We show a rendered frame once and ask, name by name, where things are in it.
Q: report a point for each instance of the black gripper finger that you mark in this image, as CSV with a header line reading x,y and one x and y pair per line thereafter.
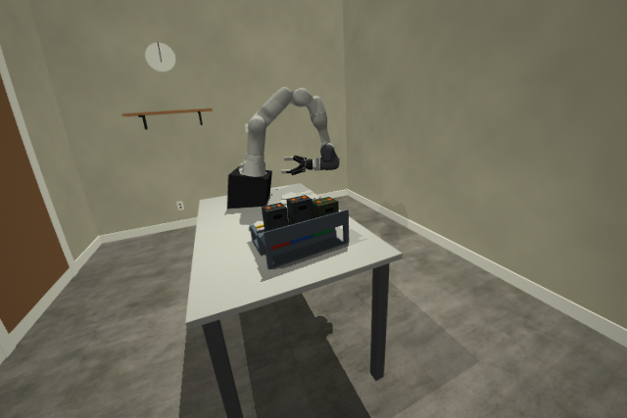
x,y
298,159
295,170

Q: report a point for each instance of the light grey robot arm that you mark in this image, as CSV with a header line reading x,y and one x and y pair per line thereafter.
x,y
254,163

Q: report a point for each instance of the grey metal shelf rack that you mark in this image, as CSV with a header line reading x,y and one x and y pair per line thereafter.
x,y
305,248

